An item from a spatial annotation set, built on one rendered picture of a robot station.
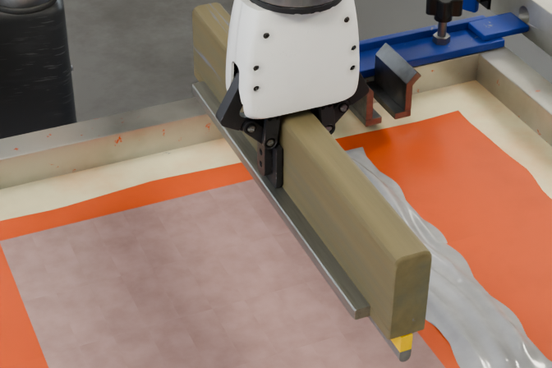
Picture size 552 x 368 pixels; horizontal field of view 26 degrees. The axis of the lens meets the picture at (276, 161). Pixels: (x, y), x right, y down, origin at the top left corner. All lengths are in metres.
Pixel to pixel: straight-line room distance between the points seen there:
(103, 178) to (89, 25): 2.41
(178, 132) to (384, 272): 0.46
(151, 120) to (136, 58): 2.18
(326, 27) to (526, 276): 0.33
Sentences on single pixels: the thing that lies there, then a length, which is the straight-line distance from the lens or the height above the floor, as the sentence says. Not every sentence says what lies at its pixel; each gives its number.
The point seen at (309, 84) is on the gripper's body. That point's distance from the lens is 0.94.
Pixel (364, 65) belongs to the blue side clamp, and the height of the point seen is 1.00.
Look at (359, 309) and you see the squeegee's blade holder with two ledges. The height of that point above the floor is 1.07.
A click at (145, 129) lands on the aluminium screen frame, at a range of 1.24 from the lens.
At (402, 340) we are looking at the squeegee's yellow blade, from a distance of 0.88.
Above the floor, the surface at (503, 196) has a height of 0.95.
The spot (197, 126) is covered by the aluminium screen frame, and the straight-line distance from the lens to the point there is 1.26.
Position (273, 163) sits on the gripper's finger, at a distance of 0.98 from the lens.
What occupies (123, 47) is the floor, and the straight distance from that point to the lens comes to 3.49.
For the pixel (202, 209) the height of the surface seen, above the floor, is 0.96.
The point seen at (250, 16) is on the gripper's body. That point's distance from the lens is 0.90.
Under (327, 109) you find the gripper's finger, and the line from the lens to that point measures 0.97.
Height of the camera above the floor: 1.64
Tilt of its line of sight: 34 degrees down
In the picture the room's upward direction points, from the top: straight up
